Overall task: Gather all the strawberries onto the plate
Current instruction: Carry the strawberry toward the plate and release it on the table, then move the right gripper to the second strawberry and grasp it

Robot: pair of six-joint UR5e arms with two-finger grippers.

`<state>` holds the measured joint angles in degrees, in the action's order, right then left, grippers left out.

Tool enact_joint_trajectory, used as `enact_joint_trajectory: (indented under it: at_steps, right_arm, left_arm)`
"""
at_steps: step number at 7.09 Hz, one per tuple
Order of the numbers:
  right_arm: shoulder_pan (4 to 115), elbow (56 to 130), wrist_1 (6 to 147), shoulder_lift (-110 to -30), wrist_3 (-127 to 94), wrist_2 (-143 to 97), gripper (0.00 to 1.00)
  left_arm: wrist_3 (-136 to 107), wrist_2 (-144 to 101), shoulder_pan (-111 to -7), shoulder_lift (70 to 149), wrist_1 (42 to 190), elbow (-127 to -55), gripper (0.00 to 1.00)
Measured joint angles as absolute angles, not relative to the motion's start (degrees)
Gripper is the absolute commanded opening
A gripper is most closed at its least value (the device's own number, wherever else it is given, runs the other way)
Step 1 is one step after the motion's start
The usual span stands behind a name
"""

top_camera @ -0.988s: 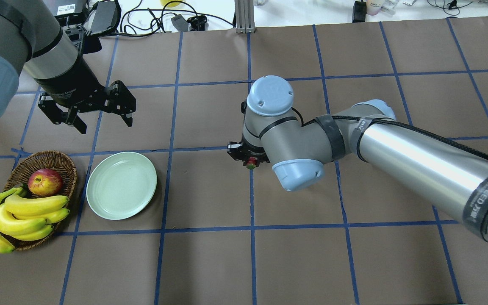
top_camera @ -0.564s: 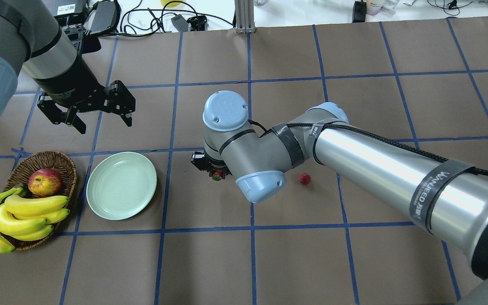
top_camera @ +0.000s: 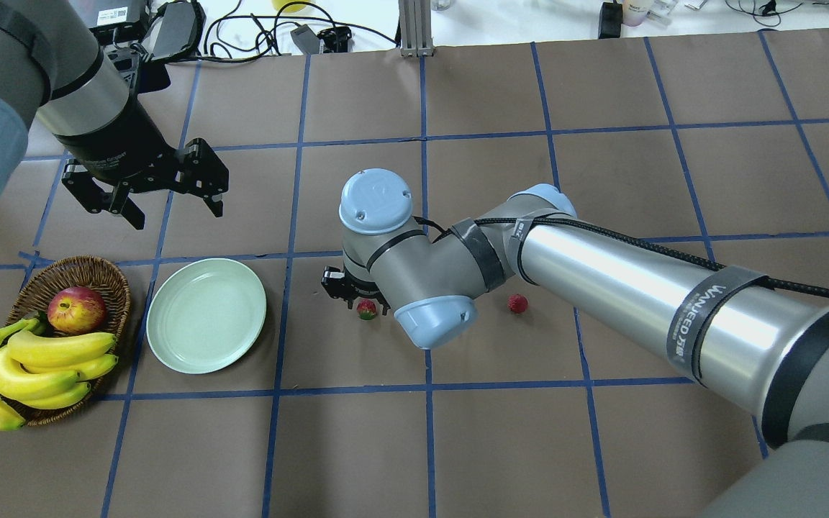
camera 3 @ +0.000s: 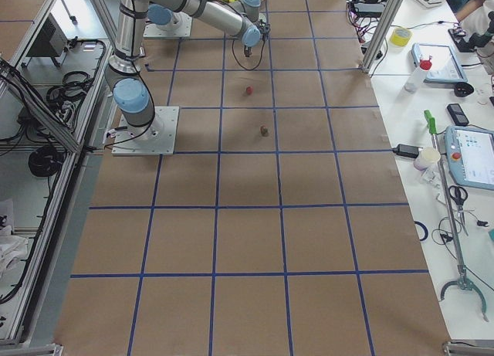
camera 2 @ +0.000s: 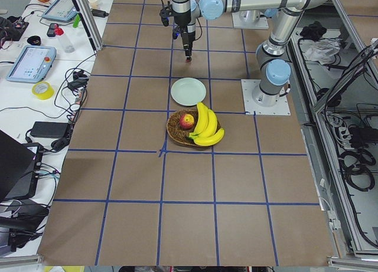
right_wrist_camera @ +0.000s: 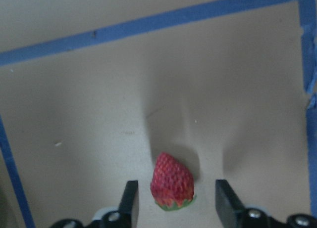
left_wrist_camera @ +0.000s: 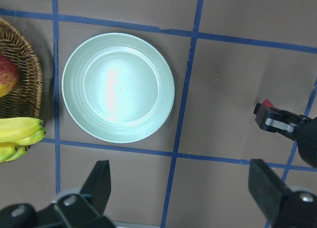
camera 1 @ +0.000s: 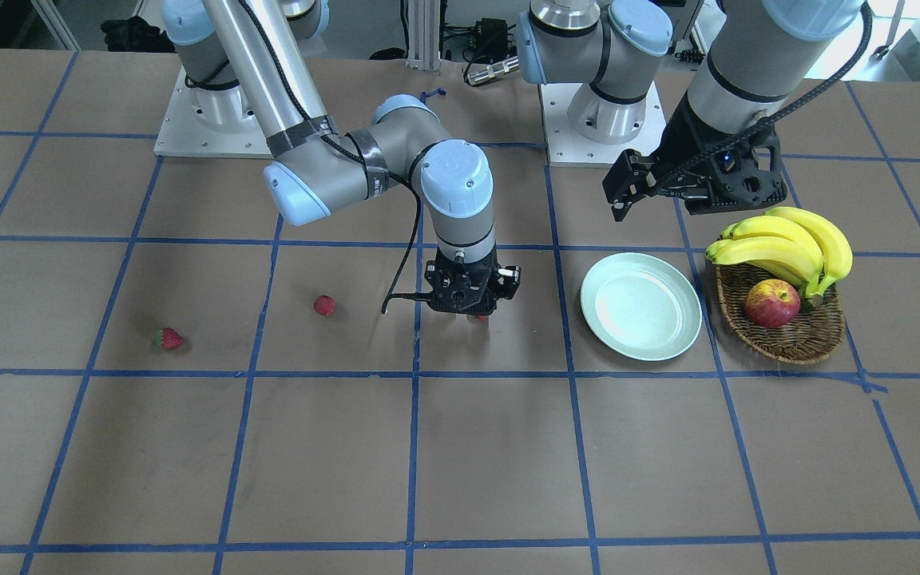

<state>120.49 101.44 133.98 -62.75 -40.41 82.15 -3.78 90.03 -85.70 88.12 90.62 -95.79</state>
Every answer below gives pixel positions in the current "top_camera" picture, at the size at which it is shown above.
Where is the strawberry with green leaves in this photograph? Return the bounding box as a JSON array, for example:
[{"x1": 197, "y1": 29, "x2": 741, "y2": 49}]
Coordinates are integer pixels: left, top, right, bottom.
[{"x1": 355, "y1": 299, "x2": 379, "y2": 321}]

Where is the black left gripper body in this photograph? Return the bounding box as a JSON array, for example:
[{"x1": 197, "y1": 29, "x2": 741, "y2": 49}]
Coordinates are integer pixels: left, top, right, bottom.
[{"x1": 55, "y1": 101, "x2": 174, "y2": 186}]

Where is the brown wicker basket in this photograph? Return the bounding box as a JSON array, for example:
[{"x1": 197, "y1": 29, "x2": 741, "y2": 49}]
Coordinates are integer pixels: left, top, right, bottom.
[{"x1": 4, "y1": 255, "x2": 132, "y2": 427}]

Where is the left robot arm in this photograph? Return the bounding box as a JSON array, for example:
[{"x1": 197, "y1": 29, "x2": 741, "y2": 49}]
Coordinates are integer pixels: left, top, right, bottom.
[{"x1": 0, "y1": 1, "x2": 230, "y2": 230}]

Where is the black power adapter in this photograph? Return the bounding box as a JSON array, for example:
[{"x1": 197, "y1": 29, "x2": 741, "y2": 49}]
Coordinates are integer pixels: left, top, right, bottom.
[{"x1": 142, "y1": 1, "x2": 205, "y2": 62}]

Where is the light green plate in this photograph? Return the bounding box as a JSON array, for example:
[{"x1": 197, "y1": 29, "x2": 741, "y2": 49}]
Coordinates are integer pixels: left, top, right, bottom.
[{"x1": 145, "y1": 257, "x2": 267, "y2": 374}]

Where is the aluminium frame post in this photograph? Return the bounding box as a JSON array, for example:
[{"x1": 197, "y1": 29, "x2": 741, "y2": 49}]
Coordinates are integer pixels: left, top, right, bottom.
[{"x1": 398, "y1": 0, "x2": 435, "y2": 57}]

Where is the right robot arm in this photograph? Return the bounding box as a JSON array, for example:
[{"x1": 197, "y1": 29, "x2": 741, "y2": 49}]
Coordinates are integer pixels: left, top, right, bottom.
[{"x1": 322, "y1": 168, "x2": 829, "y2": 517}]

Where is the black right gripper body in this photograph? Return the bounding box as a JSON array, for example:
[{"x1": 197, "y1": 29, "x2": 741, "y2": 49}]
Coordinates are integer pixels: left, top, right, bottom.
[{"x1": 343, "y1": 259, "x2": 382, "y2": 299}]

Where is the black power brick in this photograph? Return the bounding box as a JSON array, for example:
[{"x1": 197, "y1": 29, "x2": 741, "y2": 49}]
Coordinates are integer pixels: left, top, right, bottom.
[{"x1": 290, "y1": 25, "x2": 325, "y2": 55}]

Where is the red strawberry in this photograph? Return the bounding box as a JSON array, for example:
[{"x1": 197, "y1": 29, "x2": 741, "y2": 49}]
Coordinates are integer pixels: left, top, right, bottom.
[{"x1": 507, "y1": 293, "x2": 529, "y2": 314}]

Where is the yellow banana bunch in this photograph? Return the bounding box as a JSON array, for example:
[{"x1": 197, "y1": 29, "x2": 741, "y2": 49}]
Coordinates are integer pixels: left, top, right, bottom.
[{"x1": 0, "y1": 317, "x2": 119, "y2": 432}]

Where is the red apple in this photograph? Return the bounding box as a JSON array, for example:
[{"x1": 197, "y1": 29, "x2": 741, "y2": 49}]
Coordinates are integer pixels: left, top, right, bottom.
[{"x1": 46, "y1": 286, "x2": 107, "y2": 335}]

